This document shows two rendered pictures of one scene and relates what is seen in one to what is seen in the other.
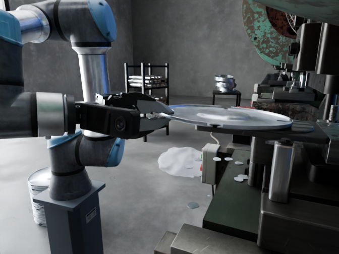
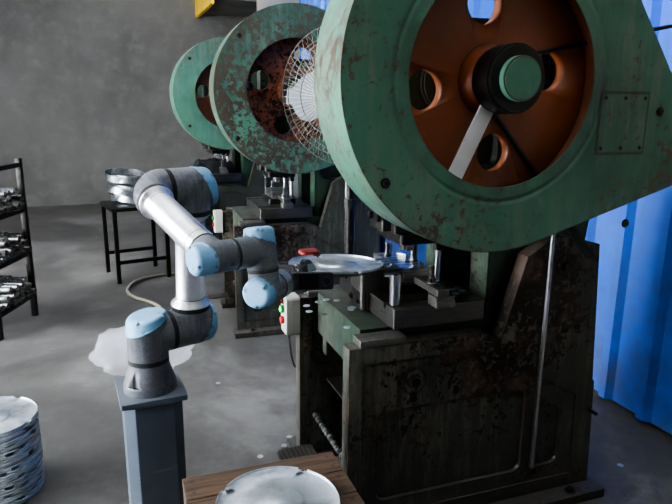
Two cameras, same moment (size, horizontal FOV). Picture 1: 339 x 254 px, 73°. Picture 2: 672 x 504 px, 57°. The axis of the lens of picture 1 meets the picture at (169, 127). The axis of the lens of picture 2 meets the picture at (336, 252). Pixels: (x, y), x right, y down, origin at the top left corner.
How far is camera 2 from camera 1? 1.43 m
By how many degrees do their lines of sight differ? 42
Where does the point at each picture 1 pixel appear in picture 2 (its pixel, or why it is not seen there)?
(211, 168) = (296, 316)
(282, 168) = (397, 287)
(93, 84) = not seen: hidden behind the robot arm
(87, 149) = (188, 326)
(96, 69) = not seen: hidden behind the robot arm
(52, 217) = (148, 422)
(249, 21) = (227, 113)
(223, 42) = (48, 72)
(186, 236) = (361, 337)
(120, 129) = (327, 284)
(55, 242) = (150, 455)
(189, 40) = not seen: outside the picture
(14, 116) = (283, 288)
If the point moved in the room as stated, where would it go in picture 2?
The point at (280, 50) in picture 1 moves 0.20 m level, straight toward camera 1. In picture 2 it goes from (272, 155) to (281, 158)
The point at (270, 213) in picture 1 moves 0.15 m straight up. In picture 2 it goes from (397, 310) to (399, 258)
